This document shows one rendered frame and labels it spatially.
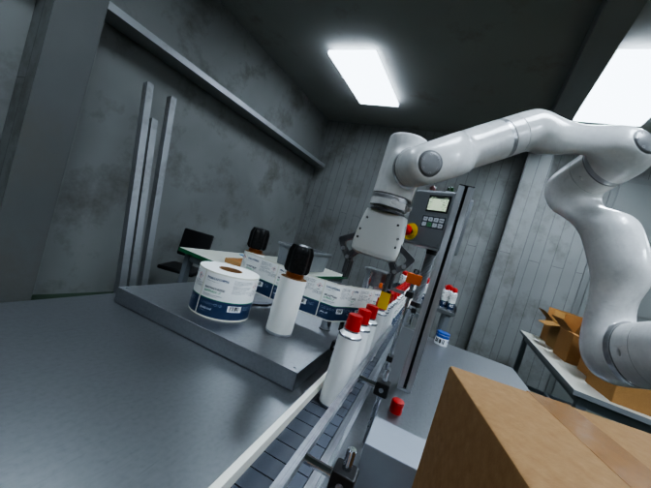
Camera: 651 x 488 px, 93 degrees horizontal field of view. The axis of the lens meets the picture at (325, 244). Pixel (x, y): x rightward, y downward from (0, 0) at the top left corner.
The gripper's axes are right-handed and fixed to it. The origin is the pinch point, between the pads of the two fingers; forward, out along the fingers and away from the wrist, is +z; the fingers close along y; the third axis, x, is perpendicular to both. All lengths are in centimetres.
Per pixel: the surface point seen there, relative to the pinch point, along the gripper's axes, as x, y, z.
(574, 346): -243, -134, 21
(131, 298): -6, 70, 31
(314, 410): 4.8, 1.2, 28.4
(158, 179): -150, 241, -9
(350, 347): 2.1, -1.5, 14.2
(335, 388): 2.3, -1.2, 23.6
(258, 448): 26.2, 2.6, 25.0
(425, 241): -39.5, -7.6, -14.0
